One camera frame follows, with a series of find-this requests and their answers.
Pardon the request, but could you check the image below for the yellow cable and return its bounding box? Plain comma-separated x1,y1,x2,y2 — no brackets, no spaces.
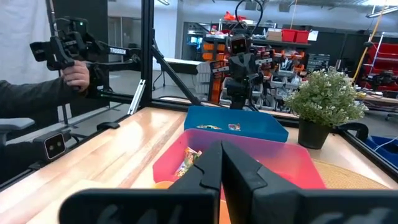
353,0,388,82

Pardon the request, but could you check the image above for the red tool cart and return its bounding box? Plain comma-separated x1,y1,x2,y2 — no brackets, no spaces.
357,42,398,91

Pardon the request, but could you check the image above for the silver metal bracket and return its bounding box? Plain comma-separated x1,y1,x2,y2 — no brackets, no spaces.
127,78,147,116

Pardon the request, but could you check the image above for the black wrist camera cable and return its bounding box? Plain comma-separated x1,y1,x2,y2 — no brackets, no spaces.
234,0,265,37

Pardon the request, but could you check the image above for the red plastic tray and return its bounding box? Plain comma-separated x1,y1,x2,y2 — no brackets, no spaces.
152,128,326,202

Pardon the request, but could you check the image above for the person's hand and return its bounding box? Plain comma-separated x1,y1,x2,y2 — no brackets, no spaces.
61,60,91,93

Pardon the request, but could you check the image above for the black aluminium table frame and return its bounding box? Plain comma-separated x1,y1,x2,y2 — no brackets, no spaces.
0,0,398,190

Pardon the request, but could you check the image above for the black table-level camera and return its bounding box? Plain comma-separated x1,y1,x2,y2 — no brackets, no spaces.
32,130,71,161

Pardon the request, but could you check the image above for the red storage bin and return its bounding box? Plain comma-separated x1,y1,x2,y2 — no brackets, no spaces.
281,28,296,44
294,29,310,44

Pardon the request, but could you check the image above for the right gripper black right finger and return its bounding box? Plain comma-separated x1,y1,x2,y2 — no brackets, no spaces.
221,140,398,224

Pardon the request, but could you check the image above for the orange-ended granola bar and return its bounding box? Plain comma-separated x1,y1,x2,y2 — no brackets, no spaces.
174,146,203,180

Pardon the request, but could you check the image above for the blue storage bin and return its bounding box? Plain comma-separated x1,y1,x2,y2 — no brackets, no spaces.
363,135,398,163

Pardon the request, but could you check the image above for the small potted green plant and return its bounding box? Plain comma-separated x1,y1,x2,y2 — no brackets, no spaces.
284,67,369,150

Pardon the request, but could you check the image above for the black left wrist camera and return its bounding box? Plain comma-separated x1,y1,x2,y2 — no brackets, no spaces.
229,34,249,56

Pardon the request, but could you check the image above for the blue plastic tray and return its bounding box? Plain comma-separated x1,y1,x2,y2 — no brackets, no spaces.
183,105,289,143

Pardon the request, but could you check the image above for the cardboard box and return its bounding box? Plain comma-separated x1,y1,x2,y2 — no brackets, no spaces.
266,29,282,42

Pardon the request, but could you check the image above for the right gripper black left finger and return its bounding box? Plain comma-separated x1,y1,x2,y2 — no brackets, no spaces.
58,140,223,224

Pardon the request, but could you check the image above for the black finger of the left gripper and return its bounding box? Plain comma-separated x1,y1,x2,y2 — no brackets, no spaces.
212,54,246,80
244,53,274,78

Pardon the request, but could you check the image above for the white cable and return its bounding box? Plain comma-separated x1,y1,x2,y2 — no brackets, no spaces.
373,136,398,151

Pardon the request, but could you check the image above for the grey chair armrest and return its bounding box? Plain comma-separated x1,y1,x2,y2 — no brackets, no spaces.
0,117,35,133

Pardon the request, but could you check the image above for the black table clamp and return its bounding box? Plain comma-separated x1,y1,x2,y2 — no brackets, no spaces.
337,122,369,141
96,121,121,132

